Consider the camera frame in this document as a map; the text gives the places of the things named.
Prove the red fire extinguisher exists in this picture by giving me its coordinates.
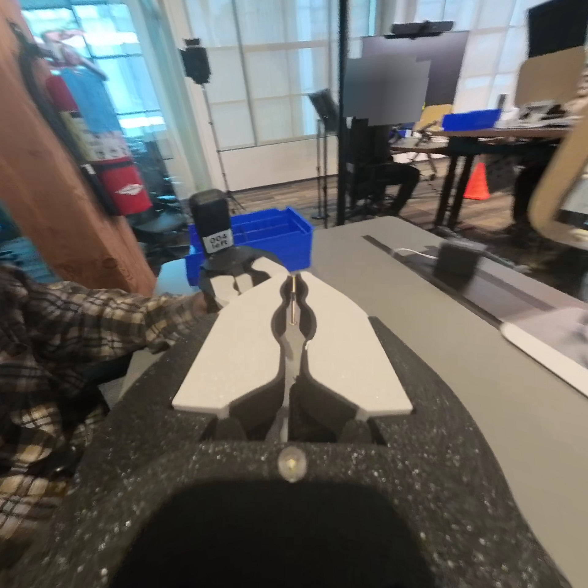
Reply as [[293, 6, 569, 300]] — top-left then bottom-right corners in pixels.
[[43, 73, 153, 217]]

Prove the black table cable channel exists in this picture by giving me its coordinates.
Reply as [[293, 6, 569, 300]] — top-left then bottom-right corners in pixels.
[[362, 234, 577, 332]]

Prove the wooden column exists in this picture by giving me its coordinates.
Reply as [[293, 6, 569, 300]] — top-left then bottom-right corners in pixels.
[[0, 0, 158, 295]]

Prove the person's plaid shirt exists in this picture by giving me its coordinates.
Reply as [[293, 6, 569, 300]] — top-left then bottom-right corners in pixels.
[[0, 363, 111, 545]]

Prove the person's left forearm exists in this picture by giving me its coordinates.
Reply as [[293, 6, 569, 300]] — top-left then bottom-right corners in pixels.
[[0, 264, 207, 368]]

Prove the black tilted panel stand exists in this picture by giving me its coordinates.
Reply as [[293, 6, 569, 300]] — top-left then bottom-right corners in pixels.
[[307, 89, 344, 221]]

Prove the orange traffic cone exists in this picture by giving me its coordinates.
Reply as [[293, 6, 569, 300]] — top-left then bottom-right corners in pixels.
[[462, 162, 491, 201]]

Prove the wooden desk with black legs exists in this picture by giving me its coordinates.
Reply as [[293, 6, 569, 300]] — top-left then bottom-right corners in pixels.
[[390, 122, 588, 230]]

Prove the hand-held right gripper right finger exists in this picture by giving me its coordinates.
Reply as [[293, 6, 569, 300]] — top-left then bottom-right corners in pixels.
[[294, 272, 414, 437]]

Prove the blue plastic bin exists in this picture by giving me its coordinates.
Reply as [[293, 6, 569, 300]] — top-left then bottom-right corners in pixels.
[[185, 207, 314, 288]]

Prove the blue bin on desk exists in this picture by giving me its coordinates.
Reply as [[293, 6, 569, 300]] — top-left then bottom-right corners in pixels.
[[441, 109, 502, 132]]

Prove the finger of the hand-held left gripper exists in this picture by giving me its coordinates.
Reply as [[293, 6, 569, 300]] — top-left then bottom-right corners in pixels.
[[236, 257, 289, 299], [211, 272, 241, 308]]

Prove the large black monitor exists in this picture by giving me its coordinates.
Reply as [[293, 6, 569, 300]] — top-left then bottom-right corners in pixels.
[[360, 31, 470, 127]]

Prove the black charger cube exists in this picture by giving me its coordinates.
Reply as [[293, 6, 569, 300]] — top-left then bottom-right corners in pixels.
[[435, 243, 482, 285]]

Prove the black device on tripod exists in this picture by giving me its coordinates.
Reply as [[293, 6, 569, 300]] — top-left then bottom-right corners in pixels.
[[178, 38, 246, 213]]

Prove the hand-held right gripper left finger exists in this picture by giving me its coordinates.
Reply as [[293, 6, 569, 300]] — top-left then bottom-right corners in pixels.
[[171, 272, 295, 437]]

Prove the black pole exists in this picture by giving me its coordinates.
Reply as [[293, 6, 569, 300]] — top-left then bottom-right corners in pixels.
[[337, 0, 351, 227]]

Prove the instruction sheet on stand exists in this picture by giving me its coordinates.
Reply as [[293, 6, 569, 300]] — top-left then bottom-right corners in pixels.
[[500, 103, 588, 399]]

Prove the black webcam bar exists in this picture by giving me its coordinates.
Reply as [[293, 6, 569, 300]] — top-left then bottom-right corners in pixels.
[[390, 20, 456, 38]]

